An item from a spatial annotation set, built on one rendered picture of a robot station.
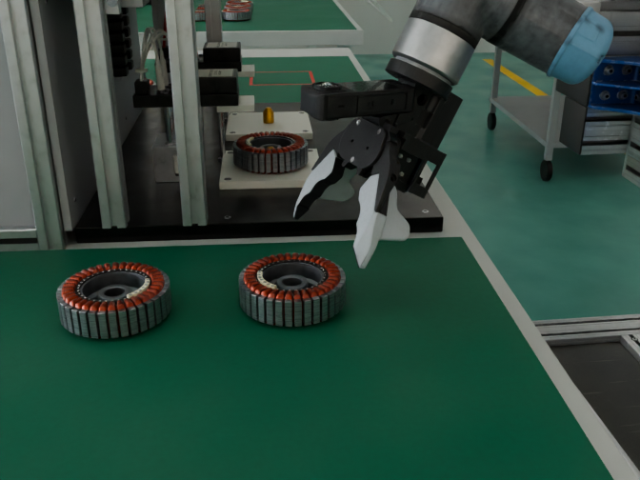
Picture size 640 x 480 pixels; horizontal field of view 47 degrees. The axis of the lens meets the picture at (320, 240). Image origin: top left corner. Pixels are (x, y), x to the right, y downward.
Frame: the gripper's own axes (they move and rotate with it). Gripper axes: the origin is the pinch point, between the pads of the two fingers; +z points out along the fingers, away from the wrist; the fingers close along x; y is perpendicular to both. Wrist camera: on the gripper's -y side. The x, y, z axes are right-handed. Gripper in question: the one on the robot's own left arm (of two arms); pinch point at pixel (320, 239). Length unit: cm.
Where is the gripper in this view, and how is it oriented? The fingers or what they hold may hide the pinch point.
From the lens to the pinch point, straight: 77.5
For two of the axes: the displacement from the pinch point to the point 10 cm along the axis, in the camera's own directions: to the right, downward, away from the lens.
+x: -4.7, -3.6, 8.1
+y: 7.7, 2.9, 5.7
